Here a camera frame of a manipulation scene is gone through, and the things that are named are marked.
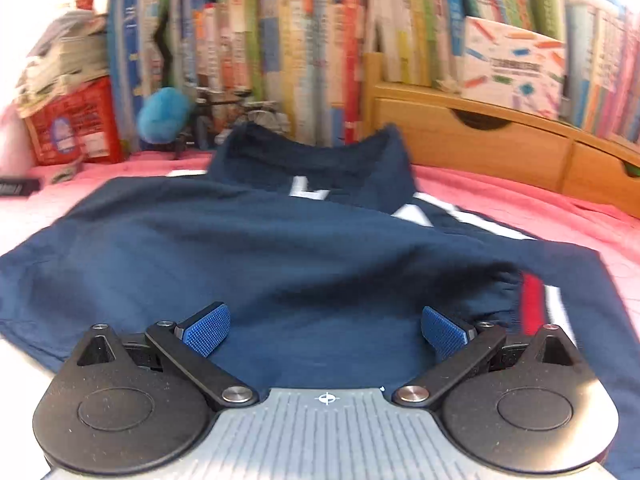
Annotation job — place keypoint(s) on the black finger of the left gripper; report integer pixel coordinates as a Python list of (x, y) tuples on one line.
[(18, 186)]

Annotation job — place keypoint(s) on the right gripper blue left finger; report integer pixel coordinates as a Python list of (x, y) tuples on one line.
[(187, 345)]

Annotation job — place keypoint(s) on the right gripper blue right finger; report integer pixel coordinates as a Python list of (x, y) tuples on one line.
[(462, 350)]

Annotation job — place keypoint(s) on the white navy zip jacket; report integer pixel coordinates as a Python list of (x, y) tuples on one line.
[(326, 258)]

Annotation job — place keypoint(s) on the grey clip on mat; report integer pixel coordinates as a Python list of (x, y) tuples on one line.
[(67, 173)]

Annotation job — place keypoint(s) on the red plastic crate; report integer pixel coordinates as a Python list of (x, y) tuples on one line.
[(80, 124)]

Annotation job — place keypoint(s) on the stack of papers and magazines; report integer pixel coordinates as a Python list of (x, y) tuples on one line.
[(71, 52)]

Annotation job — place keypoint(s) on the blue round ball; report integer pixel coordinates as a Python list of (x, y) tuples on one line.
[(163, 116)]

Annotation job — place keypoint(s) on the pink rabbit pattern mat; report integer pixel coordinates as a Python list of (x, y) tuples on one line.
[(605, 229)]

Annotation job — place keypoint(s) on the wooden desktop drawer shelf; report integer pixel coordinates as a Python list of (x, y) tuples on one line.
[(444, 130)]

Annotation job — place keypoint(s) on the miniature black bicycle model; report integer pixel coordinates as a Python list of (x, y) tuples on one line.
[(216, 114)]

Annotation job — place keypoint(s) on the white colourful stationery box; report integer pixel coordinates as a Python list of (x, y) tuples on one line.
[(511, 67)]

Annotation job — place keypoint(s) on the row of upright books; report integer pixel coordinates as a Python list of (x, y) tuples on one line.
[(308, 56)]

